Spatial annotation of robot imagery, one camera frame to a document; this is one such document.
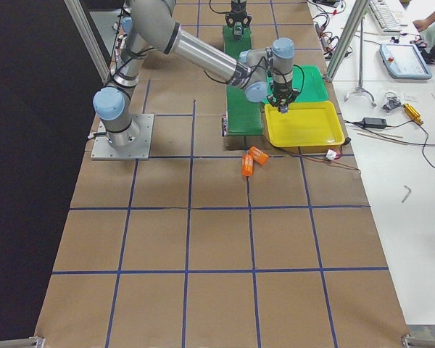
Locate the metal rod stand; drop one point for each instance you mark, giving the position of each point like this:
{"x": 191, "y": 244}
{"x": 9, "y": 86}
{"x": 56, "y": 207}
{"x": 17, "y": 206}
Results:
{"x": 359, "y": 90}

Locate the yellow plastic tray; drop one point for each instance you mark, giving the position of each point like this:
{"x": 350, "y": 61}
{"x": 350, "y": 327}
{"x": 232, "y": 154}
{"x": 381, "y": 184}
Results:
{"x": 304, "y": 124}

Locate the orange cylinder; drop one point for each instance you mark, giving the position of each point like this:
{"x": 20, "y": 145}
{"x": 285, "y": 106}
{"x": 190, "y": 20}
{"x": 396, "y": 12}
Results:
{"x": 258, "y": 155}
{"x": 247, "y": 165}

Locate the yellow push button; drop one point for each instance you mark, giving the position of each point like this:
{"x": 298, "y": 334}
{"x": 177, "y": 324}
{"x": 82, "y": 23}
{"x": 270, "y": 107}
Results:
{"x": 283, "y": 108}

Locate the black power adapter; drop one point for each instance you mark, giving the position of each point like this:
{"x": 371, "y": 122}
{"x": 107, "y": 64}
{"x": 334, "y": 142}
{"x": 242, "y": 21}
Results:
{"x": 374, "y": 122}

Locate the green conveyor belt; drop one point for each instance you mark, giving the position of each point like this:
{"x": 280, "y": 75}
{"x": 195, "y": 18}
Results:
{"x": 242, "y": 118}

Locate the gold resistor block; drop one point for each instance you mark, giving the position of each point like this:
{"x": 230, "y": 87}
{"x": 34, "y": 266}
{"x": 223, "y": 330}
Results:
{"x": 413, "y": 114}

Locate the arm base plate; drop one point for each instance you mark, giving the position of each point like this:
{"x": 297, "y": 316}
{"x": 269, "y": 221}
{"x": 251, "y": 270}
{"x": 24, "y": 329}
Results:
{"x": 132, "y": 144}

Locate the aluminium frame post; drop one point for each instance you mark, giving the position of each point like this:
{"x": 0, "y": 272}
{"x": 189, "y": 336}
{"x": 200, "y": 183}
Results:
{"x": 352, "y": 23}

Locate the white keyboard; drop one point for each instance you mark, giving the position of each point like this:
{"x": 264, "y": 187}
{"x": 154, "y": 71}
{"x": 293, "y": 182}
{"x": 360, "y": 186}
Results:
{"x": 384, "y": 17}

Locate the allen key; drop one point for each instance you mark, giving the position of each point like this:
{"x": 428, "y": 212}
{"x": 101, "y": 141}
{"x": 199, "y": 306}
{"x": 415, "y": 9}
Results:
{"x": 407, "y": 193}

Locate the teach pendant tablet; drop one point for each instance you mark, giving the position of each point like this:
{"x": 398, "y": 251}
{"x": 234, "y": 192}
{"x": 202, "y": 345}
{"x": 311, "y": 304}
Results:
{"x": 404, "y": 61}

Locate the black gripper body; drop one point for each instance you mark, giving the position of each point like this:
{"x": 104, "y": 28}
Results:
{"x": 281, "y": 93}
{"x": 238, "y": 17}

